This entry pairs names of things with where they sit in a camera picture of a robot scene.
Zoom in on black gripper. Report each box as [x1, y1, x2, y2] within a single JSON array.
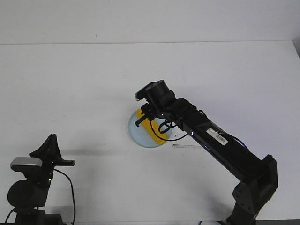
[[29, 134, 75, 185], [135, 80, 176, 127]]

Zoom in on yellow toy corn cob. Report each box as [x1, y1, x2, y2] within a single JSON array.
[[137, 118, 170, 148]]

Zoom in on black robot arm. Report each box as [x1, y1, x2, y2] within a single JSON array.
[[4, 134, 76, 225], [135, 80, 278, 225]]

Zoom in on clear tape strip on table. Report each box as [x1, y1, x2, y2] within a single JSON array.
[[172, 144, 202, 149]]

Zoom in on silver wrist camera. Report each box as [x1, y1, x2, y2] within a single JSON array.
[[135, 83, 152, 101], [10, 157, 43, 171]]

